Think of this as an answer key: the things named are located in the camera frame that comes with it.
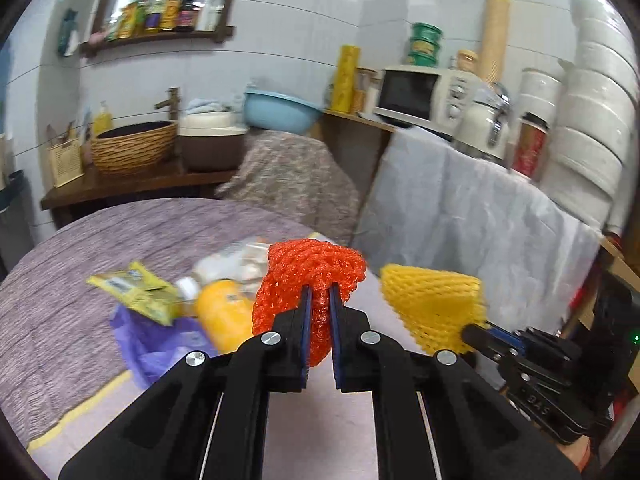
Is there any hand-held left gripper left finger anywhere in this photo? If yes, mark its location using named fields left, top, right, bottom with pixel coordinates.
left=59, top=284, right=313, bottom=480

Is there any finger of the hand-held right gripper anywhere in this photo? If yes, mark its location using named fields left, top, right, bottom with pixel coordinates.
left=462, top=324, right=507, bottom=361
left=487, top=326, right=526, bottom=352

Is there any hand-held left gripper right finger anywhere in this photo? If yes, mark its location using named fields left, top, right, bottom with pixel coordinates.
left=327, top=284, right=583, bottom=480

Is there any red foam fruit net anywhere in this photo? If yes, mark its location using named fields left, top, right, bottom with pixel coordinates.
left=251, top=240, right=368, bottom=367

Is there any yellow foam fruit net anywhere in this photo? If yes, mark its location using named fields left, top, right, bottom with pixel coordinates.
left=380, top=263, right=488, bottom=356

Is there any orange plastic bottle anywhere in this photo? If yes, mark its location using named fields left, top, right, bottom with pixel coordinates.
left=175, top=277, right=258, bottom=354

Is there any clear plastic bag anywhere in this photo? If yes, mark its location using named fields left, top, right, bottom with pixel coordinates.
left=192, top=239, right=273, bottom=292

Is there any purple plastic bag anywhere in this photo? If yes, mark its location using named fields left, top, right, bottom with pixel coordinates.
left=110, top=305, right=218, bottom=389

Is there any yellow snack packet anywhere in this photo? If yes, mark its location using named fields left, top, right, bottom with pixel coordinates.
left=87, top=260, right=186, bottom=325

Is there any black appliance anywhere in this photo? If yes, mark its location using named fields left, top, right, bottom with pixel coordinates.
left=582, top=270, right=640, bottom=423

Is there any white cloth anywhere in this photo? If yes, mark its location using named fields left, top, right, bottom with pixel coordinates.
left=352, top=127, right=604, bottom=332

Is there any wooden board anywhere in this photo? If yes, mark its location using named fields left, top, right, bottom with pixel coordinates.
left=599, top=234, right=637, bottom=281

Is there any floral cloth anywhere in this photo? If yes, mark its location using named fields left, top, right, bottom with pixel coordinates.
left=215, top=130, right=362, bottom=246

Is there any wooden side shelf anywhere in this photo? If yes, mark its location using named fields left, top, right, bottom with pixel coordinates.
left=320, top=108, right=401, bottom=197

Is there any red paper cup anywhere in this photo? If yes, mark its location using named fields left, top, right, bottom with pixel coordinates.
left=510, top=112, right=551, bottom=179

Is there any brown basin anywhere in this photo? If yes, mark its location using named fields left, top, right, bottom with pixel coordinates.
left=178, top=127, right=249, bottom=172

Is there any blue plastic basin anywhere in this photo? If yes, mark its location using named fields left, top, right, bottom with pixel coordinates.
left=243, top=90, right=324, bottom=136

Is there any wooden counter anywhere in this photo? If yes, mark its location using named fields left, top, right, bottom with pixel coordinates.
left=40, top=162, right=236, bottom=212

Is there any white electric kettle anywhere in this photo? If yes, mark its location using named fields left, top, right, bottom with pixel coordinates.
left=452, top=85, right=511, bottom=162

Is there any wooden chopstick holder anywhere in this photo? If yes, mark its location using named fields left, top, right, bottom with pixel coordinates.
left=350, top=67, right=379, bottom=116

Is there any light blue towel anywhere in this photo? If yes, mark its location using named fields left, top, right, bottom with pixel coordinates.
left=187, top=98, right=236, bottom=115

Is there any cream microwave oven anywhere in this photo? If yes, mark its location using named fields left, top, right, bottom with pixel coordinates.
left=372, top=66, right=483, bottom=133

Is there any yellow roll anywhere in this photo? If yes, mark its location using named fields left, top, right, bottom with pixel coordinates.
left=330, top=45, right=361, bottom=113

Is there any stack of white foam bowls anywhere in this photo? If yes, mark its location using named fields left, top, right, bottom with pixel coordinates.
left=542, top=0, right=640, bottom=234

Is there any woven basket sink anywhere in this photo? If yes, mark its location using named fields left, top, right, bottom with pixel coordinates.
left=90, top=121, right=179, bottom=176

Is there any wrapped white cup stack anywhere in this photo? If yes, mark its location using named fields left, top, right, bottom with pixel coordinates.
left=517, top=67, right=563, bottom=127

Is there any wooden faucet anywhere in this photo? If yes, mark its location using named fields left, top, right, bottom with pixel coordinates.
left=154, top=87, right=180, bottom=123

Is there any yellow soap bottle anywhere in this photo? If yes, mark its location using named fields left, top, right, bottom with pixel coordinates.
left=92, top=101, right=114, bottom=136

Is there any wooden utensil box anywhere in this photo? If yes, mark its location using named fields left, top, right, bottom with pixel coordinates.
left=46, top=125, right=86, bottom=188

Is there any tall paper cup stack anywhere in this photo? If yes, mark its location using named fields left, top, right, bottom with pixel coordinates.
left=477, top=0, right=512, bottom=86

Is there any dark sauce bottle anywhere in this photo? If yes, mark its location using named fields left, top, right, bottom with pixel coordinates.
left=177, top=0, right=202, bottom=32

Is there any yellow label bottle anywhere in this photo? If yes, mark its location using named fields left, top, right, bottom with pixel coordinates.
left=161, top=0, right=182, bottom=32

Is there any purple label bottle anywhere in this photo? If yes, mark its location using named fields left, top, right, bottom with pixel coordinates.
left=145, top=0, right=167, bottom=34

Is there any teal hanging bottle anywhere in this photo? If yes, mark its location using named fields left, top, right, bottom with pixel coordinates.
left=56, top=9, right=81, bottom=57

